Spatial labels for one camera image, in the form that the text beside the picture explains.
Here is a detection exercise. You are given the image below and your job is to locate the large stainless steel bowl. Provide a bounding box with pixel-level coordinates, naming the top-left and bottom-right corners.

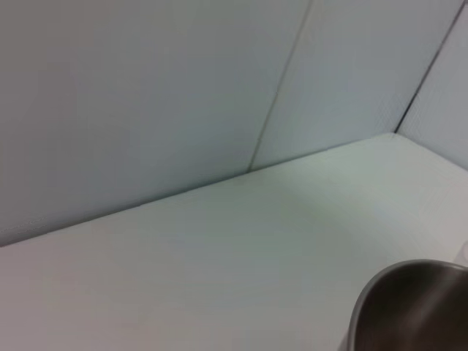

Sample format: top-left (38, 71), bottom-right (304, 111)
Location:
top-left (348, 259), bottom-right (468, 351)

